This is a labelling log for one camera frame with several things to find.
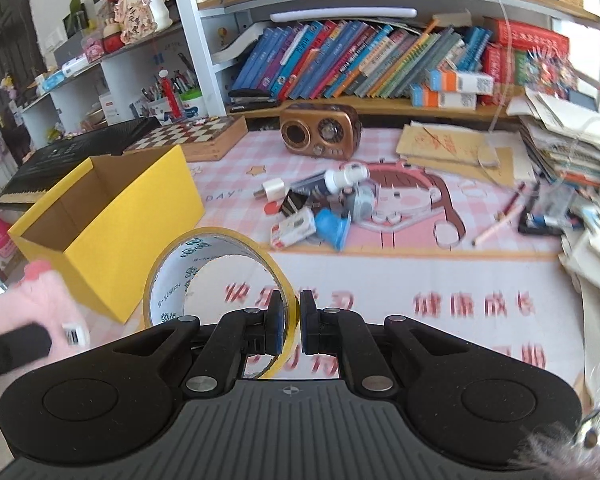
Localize pink pencil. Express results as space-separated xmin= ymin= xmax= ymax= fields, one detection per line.
xmin=471 ymin=205 xmax=524 ymax=247

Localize black electronic keyboard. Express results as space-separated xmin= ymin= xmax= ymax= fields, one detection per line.
xmin=0 ymin=117 xmax=160 ymax=210

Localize pink floral figurine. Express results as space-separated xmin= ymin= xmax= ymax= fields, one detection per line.
xmin=114 ymin=0 xmax=157 ymax=46

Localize black tray with items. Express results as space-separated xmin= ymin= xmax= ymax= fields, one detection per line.
xmin=517 ymin=182 xmax=583 ymax=236

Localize white pen holder cup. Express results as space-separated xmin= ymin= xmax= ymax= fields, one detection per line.
xmin=178 ymin=89 xmax=208 ymax=118

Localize pink checkered table mat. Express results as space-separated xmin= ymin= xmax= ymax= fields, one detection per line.
xmin=78 ymin=127 xmax=589 ymax=401

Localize brown retro radio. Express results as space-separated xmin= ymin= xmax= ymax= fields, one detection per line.
xmin=279 ymin=103 xmax=362 ymax=160

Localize orange white medicine box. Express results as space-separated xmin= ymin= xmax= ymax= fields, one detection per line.
xmin=426 ymin=70 xmax=494 ymax=96

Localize blue plastic cap object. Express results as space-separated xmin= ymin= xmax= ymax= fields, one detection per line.
xmin=315 ymin=209 xmax=351 ymax=252

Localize row of leaning books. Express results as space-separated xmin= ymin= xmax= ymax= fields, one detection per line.
xmin=230 ymin=20 xmax=492 ymax=102

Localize white red small box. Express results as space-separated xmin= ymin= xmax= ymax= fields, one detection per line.
xmin=270 ymin=207 xmax=316 ymax=249

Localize black binder clip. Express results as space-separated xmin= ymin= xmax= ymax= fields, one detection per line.
xmin=278 ymin=190 xmax=309 ymax=217

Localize white bookshelf frame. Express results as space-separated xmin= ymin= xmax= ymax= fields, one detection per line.
xmin=22 ymin=0 xmax=600 ymax=144

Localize yellow cardboard box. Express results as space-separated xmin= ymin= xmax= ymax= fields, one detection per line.
xmin=8 ymin=145 xmax=204 ymax=323

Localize yellow tape roll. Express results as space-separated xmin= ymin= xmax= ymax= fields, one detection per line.
xmin=142 ymin=226 xmax=300 ymax=379

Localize grey small gadget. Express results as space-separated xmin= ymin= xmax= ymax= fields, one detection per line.
xmin=342 ymin=184 xmax=376 ymax=223

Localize red dictionary book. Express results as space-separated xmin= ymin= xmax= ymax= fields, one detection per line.
xmin=483 ymin=18 xmax=570 ymax=58

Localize white charger plug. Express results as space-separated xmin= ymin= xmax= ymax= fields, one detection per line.
xmin=253 ymin=178 xmax=288 ymax=202

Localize pink plush toy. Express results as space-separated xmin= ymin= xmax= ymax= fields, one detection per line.
xmin=0 ymin=260 xmax=91 ymax=361

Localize orange white box lower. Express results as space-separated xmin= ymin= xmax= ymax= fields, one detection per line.
xmin=411 ymin=84 xmax=477 ymax=110

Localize brown paper envelopes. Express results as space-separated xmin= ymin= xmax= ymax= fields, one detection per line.
xmin=396 ymin=122 xmax=536 ymax=188

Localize wooden chess board box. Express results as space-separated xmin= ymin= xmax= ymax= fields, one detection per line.
xmin=125 ymin=116 xmax=248 ymax=162

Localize stack of papers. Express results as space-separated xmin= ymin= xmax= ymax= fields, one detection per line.
xmin=506 ymin=89 xmax=600 ymax=188

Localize red tassel ornament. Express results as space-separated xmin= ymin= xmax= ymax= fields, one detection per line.
xmin=159 ymin=68 xmax=182 ymax=119

